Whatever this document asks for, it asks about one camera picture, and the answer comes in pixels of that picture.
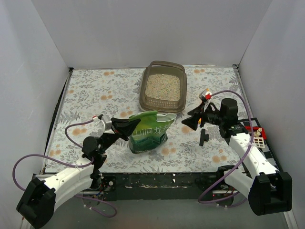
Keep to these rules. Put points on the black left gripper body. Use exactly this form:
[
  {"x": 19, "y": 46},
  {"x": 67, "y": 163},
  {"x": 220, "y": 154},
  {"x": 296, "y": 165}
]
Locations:
[{"x": 116, "y": 125}]

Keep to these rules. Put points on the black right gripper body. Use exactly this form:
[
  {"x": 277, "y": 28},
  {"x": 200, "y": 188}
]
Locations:
[{"x": 202, "y": 115}]

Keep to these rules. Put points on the small black plastic clip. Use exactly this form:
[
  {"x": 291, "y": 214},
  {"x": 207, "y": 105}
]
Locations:
[{"x": 204, "y": 137}]

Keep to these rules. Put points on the green litter bag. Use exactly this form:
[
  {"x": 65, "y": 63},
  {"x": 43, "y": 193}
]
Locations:
[{"x": 151, "y": 130}]

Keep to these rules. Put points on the brown plastic litter box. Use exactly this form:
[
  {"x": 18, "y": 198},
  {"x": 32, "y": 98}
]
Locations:
[{"x": 163, "y": 87}]

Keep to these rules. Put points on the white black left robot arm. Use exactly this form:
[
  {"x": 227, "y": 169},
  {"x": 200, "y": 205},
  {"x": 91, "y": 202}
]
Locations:
[{"x": 41, "y": 198}]

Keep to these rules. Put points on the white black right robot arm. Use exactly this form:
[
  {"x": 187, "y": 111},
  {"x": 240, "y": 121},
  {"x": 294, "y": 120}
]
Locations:
[{"x": 267, "y": 189}]

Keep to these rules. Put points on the black white checkerboard plate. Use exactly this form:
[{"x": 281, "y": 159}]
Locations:
[{"x": 267, "y": 151}]

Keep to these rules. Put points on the floral patterned table mat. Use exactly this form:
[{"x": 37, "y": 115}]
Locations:
[{"x": 115, "y": 92}]

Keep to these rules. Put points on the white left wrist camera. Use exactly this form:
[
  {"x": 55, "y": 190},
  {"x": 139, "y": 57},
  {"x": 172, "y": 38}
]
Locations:
[{"x": 105, "y": 123}]

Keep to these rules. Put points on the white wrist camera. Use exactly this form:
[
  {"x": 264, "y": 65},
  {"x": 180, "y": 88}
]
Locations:
[
  {"x": 205, "y": 95},
  {"x": 105, "y": 123}
]

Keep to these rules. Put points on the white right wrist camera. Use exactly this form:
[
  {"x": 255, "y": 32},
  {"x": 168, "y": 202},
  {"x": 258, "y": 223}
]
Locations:
[{"x": 205, "y": 95}]

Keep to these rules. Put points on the red white small bracket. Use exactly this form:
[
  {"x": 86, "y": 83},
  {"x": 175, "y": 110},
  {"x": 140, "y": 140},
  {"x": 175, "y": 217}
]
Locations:
[{"x": 259, "y": 137}]

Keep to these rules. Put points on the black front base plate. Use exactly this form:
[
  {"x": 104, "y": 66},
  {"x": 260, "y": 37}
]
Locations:
[{"x": 155, "y": 186}]

